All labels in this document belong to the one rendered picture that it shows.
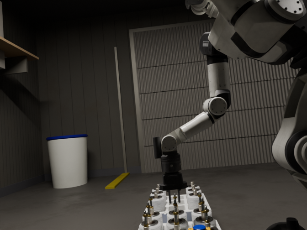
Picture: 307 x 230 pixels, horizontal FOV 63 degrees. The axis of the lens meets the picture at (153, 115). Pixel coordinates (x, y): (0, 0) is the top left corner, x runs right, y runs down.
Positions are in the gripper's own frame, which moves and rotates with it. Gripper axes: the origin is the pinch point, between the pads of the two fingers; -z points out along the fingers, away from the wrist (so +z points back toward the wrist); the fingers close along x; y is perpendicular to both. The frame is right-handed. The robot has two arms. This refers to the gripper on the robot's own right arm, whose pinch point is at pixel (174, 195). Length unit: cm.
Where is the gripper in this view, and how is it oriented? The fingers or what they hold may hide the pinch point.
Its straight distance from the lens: 115.0
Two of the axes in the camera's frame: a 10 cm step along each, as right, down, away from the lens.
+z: -1.0, -9.9, 0.8
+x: -10.0, 1.0, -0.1
